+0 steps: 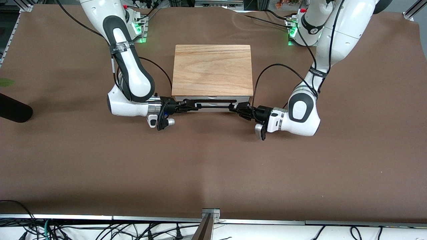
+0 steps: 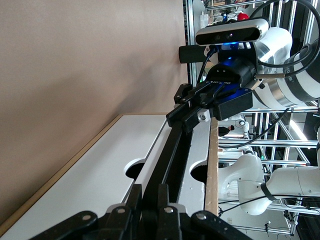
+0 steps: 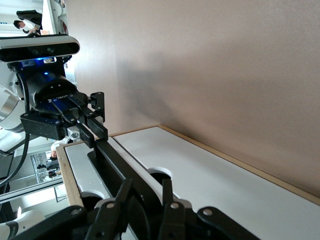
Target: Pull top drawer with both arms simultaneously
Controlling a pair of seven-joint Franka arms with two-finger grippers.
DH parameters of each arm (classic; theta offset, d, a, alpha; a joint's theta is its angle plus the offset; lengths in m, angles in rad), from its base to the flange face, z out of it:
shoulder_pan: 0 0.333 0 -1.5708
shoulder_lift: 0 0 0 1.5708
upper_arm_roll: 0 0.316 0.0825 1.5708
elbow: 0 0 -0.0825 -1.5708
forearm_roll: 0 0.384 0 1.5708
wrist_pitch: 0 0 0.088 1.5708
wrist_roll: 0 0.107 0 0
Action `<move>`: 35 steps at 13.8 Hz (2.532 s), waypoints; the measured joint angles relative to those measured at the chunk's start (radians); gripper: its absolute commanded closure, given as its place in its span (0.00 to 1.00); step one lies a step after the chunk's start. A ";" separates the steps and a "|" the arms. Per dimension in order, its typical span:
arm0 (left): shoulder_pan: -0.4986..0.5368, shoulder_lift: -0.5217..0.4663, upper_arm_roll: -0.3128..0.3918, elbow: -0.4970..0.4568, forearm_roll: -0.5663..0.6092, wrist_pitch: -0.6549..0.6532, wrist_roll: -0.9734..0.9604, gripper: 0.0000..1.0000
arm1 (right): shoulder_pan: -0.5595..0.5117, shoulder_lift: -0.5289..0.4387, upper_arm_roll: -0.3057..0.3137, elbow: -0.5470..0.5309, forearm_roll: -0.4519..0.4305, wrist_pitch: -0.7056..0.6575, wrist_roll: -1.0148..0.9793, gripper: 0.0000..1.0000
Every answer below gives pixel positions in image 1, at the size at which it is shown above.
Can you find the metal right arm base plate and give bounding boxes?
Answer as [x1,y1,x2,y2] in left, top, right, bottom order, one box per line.
[132,13,148,44]

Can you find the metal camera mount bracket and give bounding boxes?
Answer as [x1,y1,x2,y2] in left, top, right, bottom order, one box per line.
[191,208,221,240]

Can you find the brown table cover mat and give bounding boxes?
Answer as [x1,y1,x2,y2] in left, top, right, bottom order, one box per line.
[0,4,427,223]

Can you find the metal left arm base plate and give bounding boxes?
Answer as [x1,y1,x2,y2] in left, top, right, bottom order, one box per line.
[288,19,323,47]

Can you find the wooden drawer cabinet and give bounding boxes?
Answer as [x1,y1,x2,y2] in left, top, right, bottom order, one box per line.
[171,44,254,113]

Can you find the aluminium frame profile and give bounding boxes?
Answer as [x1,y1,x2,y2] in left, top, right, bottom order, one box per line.
[403,0,427,21]
[0,3,34,67]
[194,0,245,9]

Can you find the teal cable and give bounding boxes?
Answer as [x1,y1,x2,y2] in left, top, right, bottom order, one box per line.
[42,219,55,240]

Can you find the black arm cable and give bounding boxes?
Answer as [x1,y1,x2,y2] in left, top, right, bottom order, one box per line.
[252,0,346,109]
[55,0,174,98]

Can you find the black arm strap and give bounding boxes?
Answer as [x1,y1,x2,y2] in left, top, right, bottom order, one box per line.
[309,67,329,79]
[110,41,136,54]

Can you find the black right arm strap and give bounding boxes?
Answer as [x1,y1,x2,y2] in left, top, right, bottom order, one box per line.
[110,41,136,54]

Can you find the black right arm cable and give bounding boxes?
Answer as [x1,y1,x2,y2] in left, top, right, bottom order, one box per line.
[55,0,174,98]

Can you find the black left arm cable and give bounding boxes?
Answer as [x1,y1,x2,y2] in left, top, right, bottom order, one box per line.
[252,0,346,109]

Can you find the black left arm strap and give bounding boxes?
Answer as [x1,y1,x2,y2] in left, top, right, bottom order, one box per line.
[309,67,329,79]

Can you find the white drawer with black handle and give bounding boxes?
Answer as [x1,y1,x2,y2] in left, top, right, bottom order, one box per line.
[173,96,251,110]

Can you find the black rounded object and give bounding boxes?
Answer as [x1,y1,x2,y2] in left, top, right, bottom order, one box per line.
[0,93,34,123]

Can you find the aluminium table edge rail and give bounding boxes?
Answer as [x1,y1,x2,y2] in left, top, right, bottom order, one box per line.
[0,213,427,229]

